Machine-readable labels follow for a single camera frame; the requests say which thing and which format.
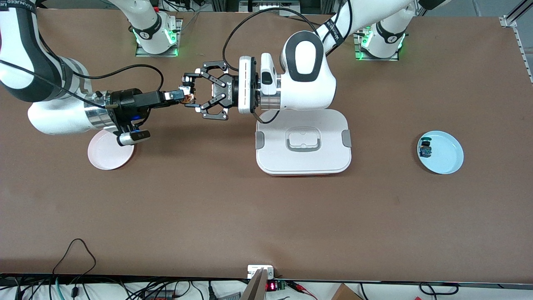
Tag black coiled cable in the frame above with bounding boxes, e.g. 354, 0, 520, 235
418, 282, 459, 295

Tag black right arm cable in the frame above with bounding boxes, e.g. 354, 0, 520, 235
0, 58, 165, 110

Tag brown cardboard box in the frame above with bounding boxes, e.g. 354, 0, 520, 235
331, 283, 364, 300

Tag orange push-button switch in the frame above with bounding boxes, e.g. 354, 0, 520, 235
179, 83, 197, 105

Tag light blue round plate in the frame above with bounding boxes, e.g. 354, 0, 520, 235
417, 130, 464, 175

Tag small white metal bracket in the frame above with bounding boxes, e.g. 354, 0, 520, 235
247, 265, 274, 280

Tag pale pink round plate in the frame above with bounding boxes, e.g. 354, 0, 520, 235
87, 129, 135, 170

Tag grey slanted bar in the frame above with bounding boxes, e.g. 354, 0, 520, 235
241, 268, 268, 300

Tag white lidded lunch box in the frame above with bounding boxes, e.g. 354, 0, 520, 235
255, 109, 353, 177

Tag white power strip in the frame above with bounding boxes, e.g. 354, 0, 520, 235
239, 0, 301, 14

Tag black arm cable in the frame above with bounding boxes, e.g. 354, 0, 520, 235
0, 58, 165, 110
222, 6, 334, 125

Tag red clip test leads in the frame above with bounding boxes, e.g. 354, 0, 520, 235
287, 281, 318, 300

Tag black looped thin cable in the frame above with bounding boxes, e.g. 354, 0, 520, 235
52, 238, 97, 286

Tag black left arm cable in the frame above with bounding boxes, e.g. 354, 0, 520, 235
222, 6, 334, 125

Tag black cable across table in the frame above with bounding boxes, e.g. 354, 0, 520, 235
287, 15, 325, 27

